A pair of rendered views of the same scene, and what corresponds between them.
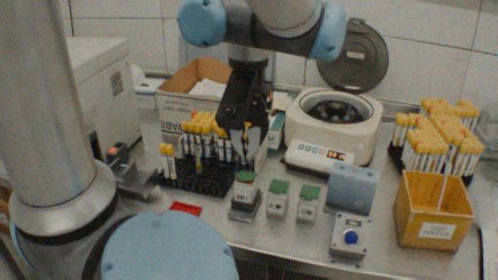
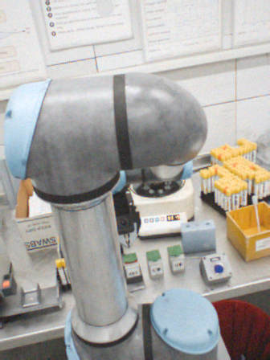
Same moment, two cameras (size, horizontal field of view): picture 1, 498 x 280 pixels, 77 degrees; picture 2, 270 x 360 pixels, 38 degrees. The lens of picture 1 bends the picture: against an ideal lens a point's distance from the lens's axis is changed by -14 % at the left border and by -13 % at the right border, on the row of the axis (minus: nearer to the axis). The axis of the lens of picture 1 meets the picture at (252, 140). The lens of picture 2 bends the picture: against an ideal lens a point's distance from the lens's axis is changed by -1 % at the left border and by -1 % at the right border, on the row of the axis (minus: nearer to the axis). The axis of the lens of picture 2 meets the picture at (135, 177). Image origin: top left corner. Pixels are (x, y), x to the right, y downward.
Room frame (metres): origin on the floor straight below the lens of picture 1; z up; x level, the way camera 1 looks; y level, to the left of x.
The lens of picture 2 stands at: (-0.20, 0.29, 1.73)
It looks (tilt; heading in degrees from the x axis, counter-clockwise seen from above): 31 degrees down; 338
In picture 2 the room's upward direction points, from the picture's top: 8 degrees counter-clockwise
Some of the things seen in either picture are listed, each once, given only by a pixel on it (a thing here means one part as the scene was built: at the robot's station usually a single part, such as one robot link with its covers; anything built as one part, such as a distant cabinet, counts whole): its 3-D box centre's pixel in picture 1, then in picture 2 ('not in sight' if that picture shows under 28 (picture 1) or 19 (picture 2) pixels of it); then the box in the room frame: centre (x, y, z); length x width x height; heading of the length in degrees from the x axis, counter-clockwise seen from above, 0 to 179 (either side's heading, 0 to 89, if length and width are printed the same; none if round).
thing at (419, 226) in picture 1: (431, 210); (255, 231); (0.51, -0.37, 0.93); 0.13 x 0.13 x 0.10; 78
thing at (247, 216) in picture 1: (245, 200); (132, 275); (0.59, 0.01, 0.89); 0.09 x 0.05 x 0.04; 164
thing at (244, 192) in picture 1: (245, 191); (132, 267); (0.59, 0.01, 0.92); 0.05 x 0.04 x 0.06; 164
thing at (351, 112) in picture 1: (335, 116); (157, 188); (0.85, -0.22, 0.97); 0.15 x 0.15 x 0.07
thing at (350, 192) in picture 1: (351, 190); (198, 238); (0.59, -0.21, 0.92); 0.10 x 0.07 x 0.10; 65
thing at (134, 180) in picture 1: (114, 172); (23, 300); (0.65, 0.32, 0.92); 0.21 x 0.07 x 0.05; 73
